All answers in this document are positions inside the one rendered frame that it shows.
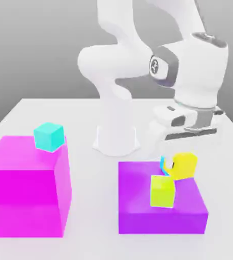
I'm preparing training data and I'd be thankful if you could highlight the small lime cube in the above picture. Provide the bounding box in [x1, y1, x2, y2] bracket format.
[150, 174, 177, 209]

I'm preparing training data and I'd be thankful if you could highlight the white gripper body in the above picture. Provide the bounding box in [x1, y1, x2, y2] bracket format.
[162, 127, 219, 157]

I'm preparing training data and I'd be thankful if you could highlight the small turquoise cube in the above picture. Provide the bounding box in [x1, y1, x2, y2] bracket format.
[33, 121, 66, 153]

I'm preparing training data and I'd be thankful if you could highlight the large magenta box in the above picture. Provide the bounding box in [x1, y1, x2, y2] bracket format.
[0, 135, 73, 239]

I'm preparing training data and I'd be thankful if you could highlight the large purple box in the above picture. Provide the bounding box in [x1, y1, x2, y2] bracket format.
[118, 160, 209, 235]

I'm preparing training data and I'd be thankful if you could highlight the small yellow cube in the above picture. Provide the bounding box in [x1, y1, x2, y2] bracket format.
[163, 152, 198, 181]

